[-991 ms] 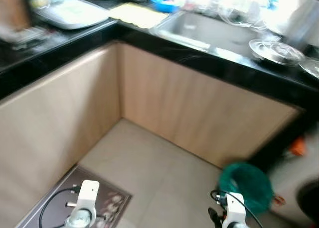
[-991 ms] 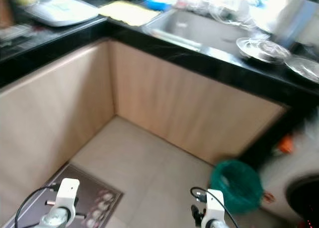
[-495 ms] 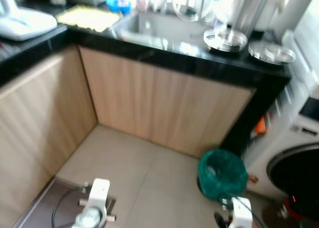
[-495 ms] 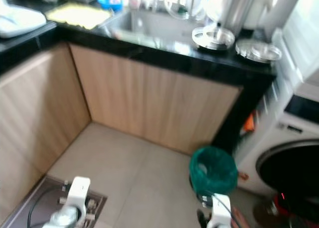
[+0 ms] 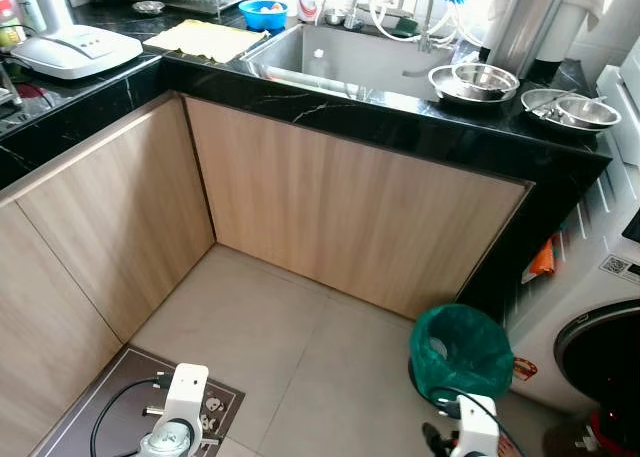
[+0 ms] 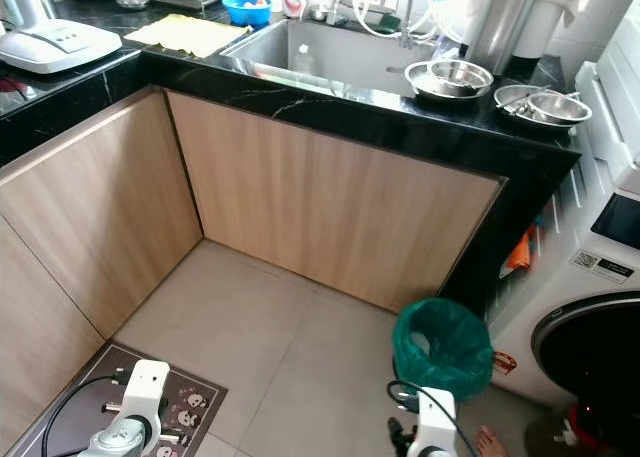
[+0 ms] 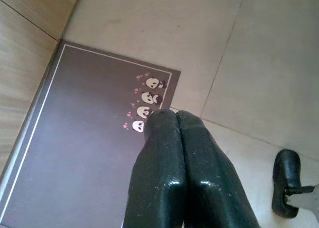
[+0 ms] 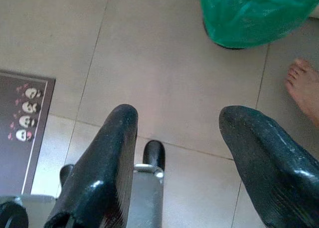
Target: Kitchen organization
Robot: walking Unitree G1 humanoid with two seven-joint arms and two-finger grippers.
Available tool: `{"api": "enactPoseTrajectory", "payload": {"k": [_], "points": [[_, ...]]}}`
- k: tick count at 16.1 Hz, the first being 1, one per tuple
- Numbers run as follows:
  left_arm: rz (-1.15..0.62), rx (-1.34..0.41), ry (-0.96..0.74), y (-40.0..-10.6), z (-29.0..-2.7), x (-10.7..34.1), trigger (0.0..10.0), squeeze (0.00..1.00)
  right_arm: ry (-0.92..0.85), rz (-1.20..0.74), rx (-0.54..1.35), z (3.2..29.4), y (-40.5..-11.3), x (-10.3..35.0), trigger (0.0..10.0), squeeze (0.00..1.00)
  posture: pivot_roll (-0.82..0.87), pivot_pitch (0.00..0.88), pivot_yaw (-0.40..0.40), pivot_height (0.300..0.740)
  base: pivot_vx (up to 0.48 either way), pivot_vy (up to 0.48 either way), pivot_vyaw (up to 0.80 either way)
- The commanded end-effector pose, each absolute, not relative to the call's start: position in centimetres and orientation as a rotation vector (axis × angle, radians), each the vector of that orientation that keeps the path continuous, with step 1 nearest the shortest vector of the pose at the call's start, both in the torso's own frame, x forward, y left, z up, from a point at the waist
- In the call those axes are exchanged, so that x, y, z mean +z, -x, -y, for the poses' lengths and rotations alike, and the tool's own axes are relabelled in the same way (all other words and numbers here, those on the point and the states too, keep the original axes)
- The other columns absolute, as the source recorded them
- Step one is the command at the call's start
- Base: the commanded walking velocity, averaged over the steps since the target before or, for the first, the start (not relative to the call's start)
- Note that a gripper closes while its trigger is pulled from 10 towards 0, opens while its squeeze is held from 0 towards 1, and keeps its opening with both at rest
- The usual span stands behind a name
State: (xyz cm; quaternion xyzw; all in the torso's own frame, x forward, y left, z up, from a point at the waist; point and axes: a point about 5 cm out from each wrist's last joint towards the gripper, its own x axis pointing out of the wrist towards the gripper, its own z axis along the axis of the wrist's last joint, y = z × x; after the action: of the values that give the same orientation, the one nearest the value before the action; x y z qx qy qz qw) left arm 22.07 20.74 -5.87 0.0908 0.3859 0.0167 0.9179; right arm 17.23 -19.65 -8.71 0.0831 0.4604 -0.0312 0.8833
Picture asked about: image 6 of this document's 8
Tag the person's bare foot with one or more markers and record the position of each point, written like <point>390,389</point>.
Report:
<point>490,445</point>

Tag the green lined trash bin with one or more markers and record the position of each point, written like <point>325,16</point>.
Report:
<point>460,357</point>

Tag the red plastic object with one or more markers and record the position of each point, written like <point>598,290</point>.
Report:
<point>585,432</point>

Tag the dark patterned floor mat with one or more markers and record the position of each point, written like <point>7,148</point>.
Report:
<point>200,402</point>

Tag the orange hanging item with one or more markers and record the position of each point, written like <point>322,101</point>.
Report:
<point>520,252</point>

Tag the white washing machine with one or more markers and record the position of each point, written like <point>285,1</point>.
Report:
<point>580,277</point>

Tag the wide wooden cabinet door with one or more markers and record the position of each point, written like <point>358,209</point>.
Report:
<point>320,207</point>

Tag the stainless steel bowl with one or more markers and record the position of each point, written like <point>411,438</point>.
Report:
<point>560,108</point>
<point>460,77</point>

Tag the stainless steel sink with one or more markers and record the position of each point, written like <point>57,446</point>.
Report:
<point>340,57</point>

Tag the green sponge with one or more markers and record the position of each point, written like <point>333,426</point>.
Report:
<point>387,20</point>

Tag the steel and wood knife block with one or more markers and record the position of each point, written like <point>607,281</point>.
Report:
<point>500,27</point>

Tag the small steel cup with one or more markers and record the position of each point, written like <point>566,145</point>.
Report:
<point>320,13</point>

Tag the white cylindrical container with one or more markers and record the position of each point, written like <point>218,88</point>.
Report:
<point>545,27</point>

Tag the blue plastic bowl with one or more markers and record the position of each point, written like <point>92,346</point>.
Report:
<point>246,15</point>

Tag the yellow cloth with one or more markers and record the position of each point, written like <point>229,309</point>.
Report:
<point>185,35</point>

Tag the white countertop appliance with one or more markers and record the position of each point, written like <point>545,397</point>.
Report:
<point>60,47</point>

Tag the small steel dish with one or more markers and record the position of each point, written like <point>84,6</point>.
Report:
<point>132,2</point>

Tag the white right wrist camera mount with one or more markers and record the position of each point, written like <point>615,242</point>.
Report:
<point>435,427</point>

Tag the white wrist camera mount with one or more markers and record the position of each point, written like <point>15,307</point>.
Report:
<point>148,387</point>
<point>435,427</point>

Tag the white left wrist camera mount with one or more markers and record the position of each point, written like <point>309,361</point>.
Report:
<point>148,387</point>

